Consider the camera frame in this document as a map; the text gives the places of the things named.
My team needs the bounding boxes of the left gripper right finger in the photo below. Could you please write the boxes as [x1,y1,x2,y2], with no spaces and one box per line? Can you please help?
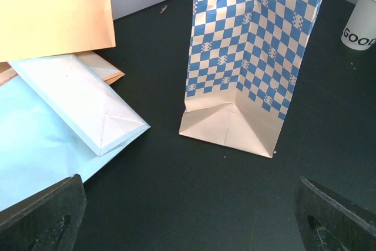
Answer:
[293,176,375,250]

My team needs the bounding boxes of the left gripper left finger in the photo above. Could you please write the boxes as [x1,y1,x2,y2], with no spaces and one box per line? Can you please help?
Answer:
[1,174,87,250]

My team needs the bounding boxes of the blue checkered paper bag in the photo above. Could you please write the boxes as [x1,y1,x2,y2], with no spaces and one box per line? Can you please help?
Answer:
[179,0,322,158]

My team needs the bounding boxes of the light blue paper bag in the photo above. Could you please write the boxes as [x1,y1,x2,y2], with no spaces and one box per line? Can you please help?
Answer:
[0,74,152,213]

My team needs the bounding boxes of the beige kraft paper bag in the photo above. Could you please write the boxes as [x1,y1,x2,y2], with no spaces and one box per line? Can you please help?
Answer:
[75,51,125,85]

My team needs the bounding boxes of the short stack paper cups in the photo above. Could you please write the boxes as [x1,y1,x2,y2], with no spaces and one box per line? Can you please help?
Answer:
[341,0,375,51]

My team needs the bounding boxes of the orange paper bag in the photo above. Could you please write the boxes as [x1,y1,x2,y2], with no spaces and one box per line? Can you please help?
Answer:
[1,0,116,62]

